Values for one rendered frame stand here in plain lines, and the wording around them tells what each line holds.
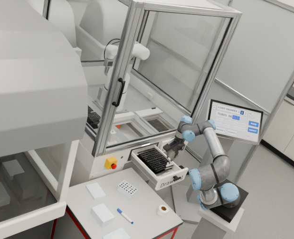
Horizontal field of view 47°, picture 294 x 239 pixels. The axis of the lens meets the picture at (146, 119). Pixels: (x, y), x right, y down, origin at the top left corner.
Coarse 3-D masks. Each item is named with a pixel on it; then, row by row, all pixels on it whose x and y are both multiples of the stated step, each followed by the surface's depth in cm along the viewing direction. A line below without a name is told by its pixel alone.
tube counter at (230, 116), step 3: (228, 114) 299; (231, 114) 300; (228, 117) 299; (231, 117) 300; (234, 117) 300; (237, 117) 301; (240, 117) 302; (243, 117) 302; (240, 120) 301; (243, 120) 302; (246, 120) 302
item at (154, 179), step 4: (140, 148) 257; (144, 148) 261; (148, 148) 264; (156, 148) 265; (132, 152) 250; (136, 152) 257; (160, 152) 263; (132, 156) 250; (136, 156) 247; (164, 156) 260; (132, 160) 251; (136, 160) 247; (140, 160) 245; (168, 160) 257; (136, 164) 248; (140, 164) 244; (144, 164) 243; (140, 168) 245; (144, 168) 242; (148, 168) 240; (172, 168) 255; (176, 168) 252; (180, 168) 250; (144, 172) 242; (148, 172) 239; (152, 172) 237; (164, 172) 251; (172, 172) 253; (148, 176) 240; (152, 176) 237; (156, 176) 235; (160, 176) 245; (152, 180) 237; (156, 180) 234; (156, 184) 235
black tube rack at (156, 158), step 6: (144, 150) 256; (150, 150) 258; (156, 150) 260; (138, 156) 252; (144, 156) 250; (150, 156) 251; (156, 156) 253; (162, 156) 256; (144, 162) 248; (150, 162) 246; (156, 162) 247; (162, 162) 250; (168, 162) 251; (150, 168) 245; (156, 168) 247; (156, 174) 241
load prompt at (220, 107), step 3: (219, 105) 299; (222, 105) 299; (219, 108) 298; (222, 108) 299; (225, 108) 300; (228, 108) 300; (231, 108) 301; (234, 108) 301; (228, 111) 300; (231, 111) 300; (234, 111) 301; (237, 111) 302; (240, 111) 302; (243, 111) 303; (246, 111) 303; (240, 114) 302; (243, 114) 302; (246, 114) 303
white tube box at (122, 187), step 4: (120, 184) 232; (124, 184) 234; (116, 188) 232; (120, 188) 230; (124, 188) 231; (132, 188) 232; (136, 188) 233; (124, 192) 229; (128, 192) 230; (132, 192) 230; (136, 192) 232; (128, 196) 228; (132, 196) 229
